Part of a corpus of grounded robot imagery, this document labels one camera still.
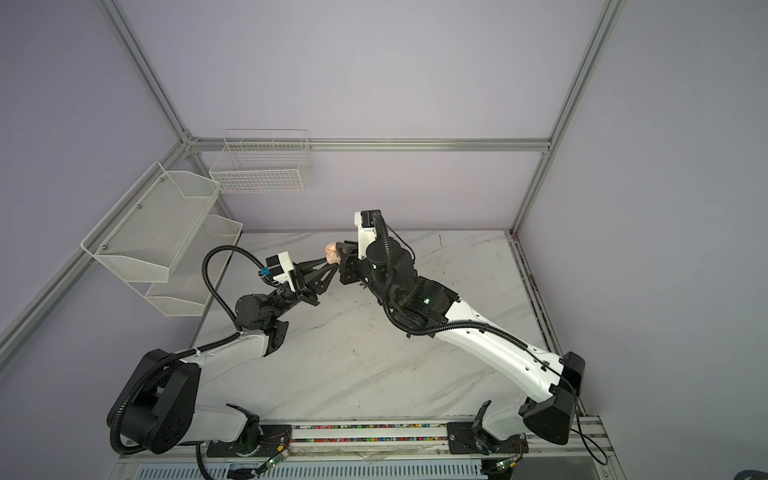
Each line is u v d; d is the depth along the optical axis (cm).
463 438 73
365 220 52
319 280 66
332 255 62
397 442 75
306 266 64
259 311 58
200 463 70
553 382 39
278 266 56
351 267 55
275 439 73
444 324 44
